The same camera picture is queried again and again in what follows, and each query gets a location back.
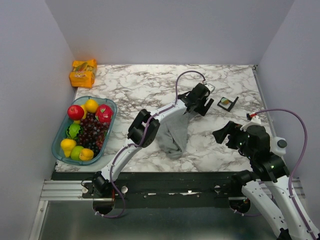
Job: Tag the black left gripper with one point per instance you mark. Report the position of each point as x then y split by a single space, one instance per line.
202 111

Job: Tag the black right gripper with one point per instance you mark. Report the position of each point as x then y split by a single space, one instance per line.
231 127

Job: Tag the colourful round brooch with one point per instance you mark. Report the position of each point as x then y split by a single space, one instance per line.
224 101

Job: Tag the black brooch display box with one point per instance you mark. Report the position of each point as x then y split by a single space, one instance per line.
228 107

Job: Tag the grey tank top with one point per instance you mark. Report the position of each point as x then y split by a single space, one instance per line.
172 136

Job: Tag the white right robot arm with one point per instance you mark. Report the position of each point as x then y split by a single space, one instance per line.
268 186

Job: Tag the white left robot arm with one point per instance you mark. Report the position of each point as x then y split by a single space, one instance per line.
144 129

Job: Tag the white bottle black cap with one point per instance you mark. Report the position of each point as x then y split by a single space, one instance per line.
278 146

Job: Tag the red dragon fruit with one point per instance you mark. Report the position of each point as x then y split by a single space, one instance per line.
104 114

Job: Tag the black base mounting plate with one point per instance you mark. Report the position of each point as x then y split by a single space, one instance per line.
241 206

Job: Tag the dark purple grape bunch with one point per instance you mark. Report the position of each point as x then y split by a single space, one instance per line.
93 133

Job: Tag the yellow lemon under apple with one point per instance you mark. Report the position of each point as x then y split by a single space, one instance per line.
84 115

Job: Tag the orange yellow fruit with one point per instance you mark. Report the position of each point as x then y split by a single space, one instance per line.
86 154

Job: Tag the teal plastic fruit tray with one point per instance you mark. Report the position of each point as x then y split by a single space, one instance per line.
61 134

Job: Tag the orange snack bag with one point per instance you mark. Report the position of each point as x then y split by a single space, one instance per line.
83 73

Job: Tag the red apple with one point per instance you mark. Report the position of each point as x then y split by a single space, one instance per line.
75 112

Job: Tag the green striped melon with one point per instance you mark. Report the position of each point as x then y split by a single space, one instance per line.
73 131

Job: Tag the green lime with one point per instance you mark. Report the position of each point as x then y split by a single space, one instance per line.
75 153

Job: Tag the yellow pear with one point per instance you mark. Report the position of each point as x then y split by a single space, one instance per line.
67 145

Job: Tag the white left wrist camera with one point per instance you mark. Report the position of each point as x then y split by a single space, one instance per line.
210 88

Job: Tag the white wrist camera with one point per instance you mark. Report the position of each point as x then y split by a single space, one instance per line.
253 119
210 88

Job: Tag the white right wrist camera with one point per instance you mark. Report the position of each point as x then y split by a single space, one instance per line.
253 119

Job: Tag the aluminium rail frame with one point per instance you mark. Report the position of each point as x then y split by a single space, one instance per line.
62 190

